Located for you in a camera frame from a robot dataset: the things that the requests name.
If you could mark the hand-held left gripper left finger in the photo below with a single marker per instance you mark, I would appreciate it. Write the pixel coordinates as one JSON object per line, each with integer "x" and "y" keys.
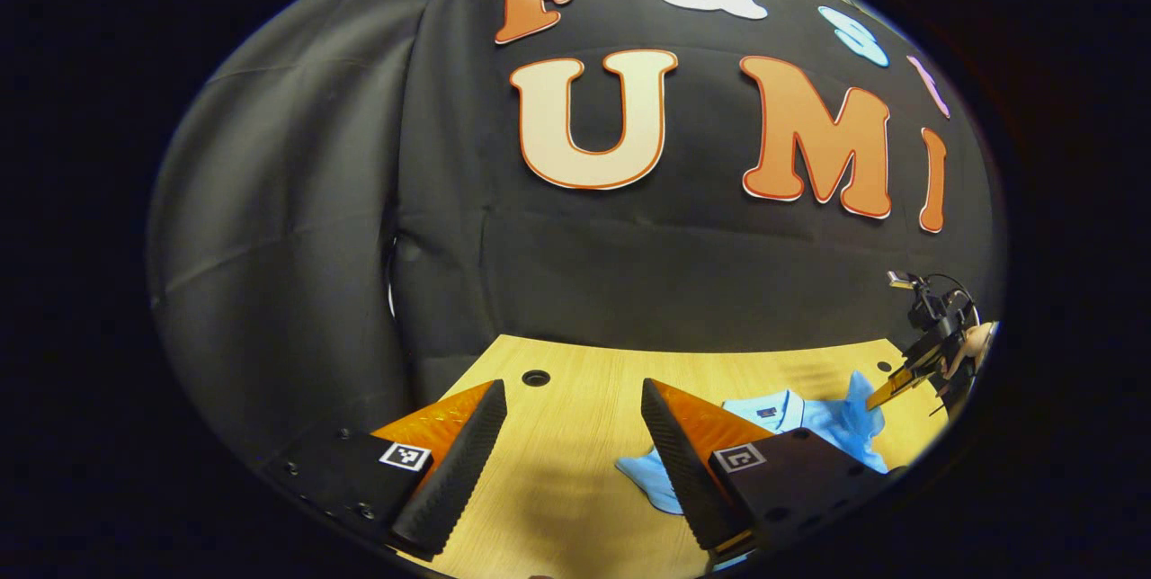
{"x": 463, "y": 462}

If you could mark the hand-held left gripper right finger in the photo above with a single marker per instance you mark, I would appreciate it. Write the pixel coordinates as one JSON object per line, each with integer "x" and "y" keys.
{"x": 679, "y": 462}

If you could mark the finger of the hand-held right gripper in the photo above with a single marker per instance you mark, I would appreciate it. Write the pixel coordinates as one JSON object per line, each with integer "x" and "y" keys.
{"x": 895, "y": 388}

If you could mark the light blue T-shirt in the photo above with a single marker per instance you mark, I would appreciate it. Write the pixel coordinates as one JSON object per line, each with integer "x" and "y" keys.
{"x": 827, "y": 422}

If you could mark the black backdrop cloth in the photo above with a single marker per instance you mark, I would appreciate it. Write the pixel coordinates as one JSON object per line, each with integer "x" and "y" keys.
{"x": 629, "y": 273}

